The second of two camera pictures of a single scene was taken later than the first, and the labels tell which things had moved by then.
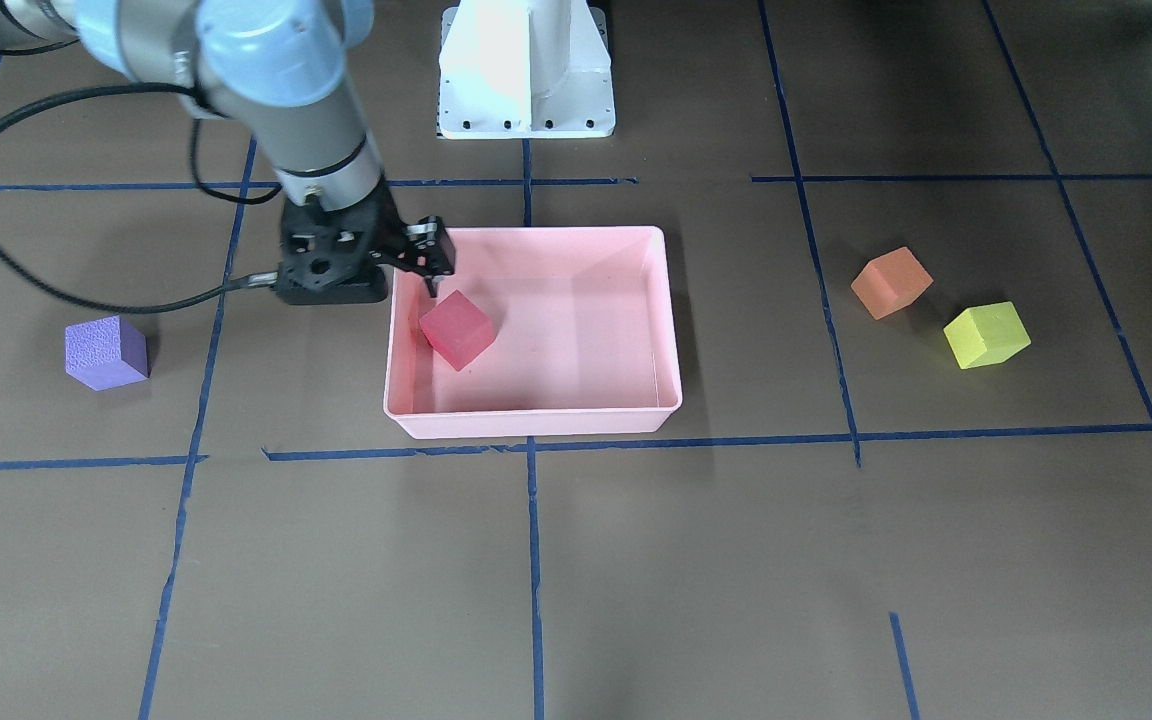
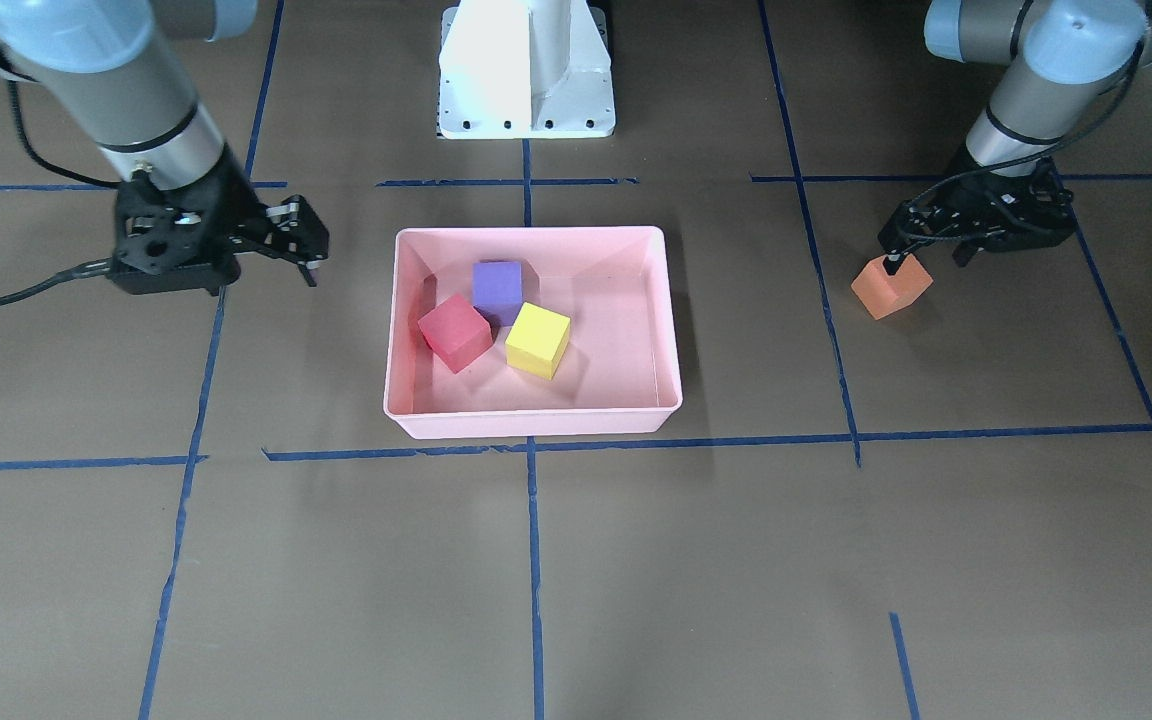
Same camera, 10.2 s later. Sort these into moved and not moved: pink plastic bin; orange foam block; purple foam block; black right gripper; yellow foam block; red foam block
Moved: purple foam block; black right gripper; yellow foam block
Not moved: red foam block; orange foam block; pink plastic bin
